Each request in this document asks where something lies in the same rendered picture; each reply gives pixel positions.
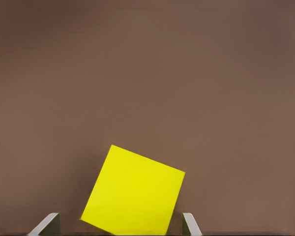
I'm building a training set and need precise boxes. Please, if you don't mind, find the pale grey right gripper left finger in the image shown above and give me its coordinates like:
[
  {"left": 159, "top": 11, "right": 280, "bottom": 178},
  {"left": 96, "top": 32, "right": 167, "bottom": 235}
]
[{"left": 27, "top": 212, "right": 62, "bottom": 235}]

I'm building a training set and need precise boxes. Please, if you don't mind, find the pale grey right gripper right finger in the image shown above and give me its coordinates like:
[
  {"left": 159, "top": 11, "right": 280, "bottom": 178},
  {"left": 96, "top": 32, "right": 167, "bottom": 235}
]
[{"left": 181, "top": 212, "right": 203, "bottom": 235}]

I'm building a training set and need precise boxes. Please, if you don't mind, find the yellow square block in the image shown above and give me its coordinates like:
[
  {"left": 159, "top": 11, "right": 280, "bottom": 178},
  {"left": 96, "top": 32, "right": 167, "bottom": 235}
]
[{"left": 80, "top": 144, "right": 186, "bottom": 236}]

